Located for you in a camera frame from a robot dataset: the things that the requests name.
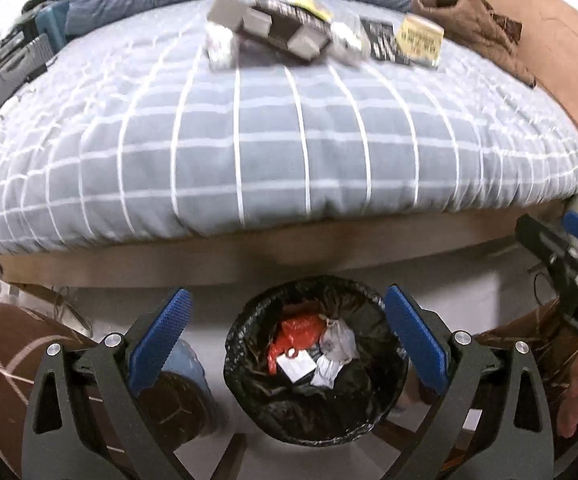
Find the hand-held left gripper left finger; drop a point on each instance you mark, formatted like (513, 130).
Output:
(161, 340)

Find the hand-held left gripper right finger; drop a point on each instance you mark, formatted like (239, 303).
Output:
(416, 340)

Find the clear plastic bag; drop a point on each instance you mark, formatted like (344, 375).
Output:
(339, 342)

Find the white tissue paper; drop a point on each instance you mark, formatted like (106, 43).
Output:
(326, 372)

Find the trash bin with black bag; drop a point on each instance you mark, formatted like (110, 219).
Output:
(249, 410)

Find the red plastic bag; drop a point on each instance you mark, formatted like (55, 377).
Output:
(294, 335)

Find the white paper card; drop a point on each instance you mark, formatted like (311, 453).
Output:
(294, 367)

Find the yellow labelled packet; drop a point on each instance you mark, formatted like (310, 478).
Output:
(419, 40)

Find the black wipe sachet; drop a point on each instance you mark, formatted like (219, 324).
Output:
(381, 40)

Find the white cardboard box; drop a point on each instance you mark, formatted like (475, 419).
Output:
(221, 47)

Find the brown cookie box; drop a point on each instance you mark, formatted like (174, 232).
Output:
(279, 30)

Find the blue slipper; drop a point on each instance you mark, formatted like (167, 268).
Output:
(189, 365)

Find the person's right leg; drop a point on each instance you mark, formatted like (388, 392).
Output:
(544, 330)

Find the wooden headboard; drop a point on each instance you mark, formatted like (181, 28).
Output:
(559, 60)

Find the grey checked bed sheet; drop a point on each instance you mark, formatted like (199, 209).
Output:
(269, 160)

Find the dark patterned cushion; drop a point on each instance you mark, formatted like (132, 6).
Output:
(506, 22)

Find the brown padded coat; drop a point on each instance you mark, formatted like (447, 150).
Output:
(464, 15)

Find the grey storage box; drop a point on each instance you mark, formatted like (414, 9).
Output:
(4, 85)

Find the wooden bed frame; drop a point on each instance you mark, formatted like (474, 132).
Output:
(269, 260)

